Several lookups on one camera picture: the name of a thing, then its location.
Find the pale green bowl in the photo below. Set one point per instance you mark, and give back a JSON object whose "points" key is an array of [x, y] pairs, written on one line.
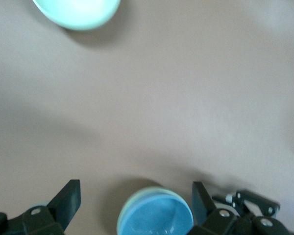
{"points": [[137, 194], [76, 12]]}

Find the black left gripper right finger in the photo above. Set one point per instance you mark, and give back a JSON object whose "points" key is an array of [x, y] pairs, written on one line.
{"points": [[203, 210]]}

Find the blue bowl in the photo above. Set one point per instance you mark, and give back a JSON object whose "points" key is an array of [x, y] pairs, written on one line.
{"points": [[156, 218]]}

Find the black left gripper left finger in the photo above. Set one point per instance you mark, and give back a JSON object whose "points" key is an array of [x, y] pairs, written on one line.
{"points": [[63, 205]]}

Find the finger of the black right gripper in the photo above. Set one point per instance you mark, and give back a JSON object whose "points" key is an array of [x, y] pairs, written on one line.
{"points": [[259, 202], [225, 202]]}

